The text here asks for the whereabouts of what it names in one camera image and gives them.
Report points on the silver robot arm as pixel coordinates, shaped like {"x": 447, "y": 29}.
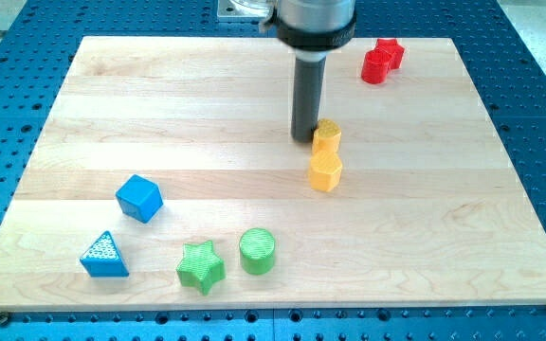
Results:
{"x": 312, "y": 25}

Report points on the yellow hexagon block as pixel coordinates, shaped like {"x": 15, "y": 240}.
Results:
{"x": 325, "y": 168}

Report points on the green cylinder block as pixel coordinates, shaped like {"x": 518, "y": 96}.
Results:
{"x": 257, "y": 251}

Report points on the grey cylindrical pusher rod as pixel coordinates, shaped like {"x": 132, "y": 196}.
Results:
{"x": 308, "y": 80}

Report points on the light wooden board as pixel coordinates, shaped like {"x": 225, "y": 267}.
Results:
{"x": 429, "y": 210}

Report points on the green star block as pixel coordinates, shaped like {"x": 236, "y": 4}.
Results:
{"x": 200, "y": 267}

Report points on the blue cube block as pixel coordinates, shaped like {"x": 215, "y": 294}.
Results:
{"x": 139, "y": 198}

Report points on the red heart block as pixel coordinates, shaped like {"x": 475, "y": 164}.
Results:
{"x": 375, "y": 66}

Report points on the red star block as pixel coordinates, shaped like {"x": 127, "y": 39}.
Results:
{"x": 392, "y": 47}

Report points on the blue triangle block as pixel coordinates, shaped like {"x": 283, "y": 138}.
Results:
{"x": 103, "y": 259}

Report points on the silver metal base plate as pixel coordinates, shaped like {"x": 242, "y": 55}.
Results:
{"x": 238, "y": 10}

